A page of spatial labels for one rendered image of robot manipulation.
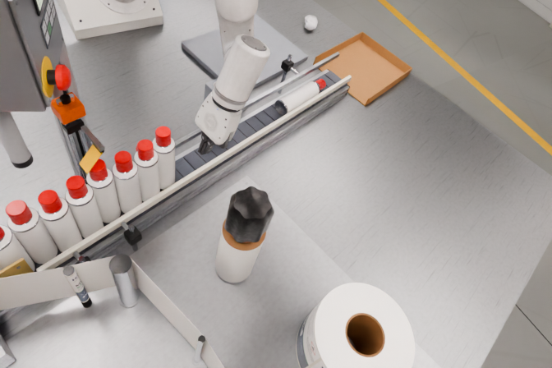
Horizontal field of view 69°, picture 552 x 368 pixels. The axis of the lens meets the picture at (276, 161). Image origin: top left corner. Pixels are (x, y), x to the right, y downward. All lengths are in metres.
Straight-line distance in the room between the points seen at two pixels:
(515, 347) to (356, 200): 1.38
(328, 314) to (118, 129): 0.78
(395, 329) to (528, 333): 1.63
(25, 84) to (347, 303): 0.66
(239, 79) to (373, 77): 0.81
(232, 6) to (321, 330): 0.64
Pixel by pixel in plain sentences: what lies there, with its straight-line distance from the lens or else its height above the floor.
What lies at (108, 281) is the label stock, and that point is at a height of 0.95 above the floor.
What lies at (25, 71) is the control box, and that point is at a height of 1.37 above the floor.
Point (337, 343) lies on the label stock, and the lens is 0.82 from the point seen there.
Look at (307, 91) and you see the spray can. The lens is 1.30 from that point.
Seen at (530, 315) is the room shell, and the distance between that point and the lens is 2.51.
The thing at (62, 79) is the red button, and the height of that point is 1.34.
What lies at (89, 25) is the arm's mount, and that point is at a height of 0.87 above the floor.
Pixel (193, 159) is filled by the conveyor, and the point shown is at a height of 0.88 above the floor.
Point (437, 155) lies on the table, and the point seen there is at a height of 0.83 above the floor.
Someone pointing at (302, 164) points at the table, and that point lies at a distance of 1.22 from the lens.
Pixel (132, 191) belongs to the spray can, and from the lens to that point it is 0.94.
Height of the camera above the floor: 1.78
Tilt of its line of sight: 52 degrees down
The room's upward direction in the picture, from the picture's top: 19 degrees clockwise
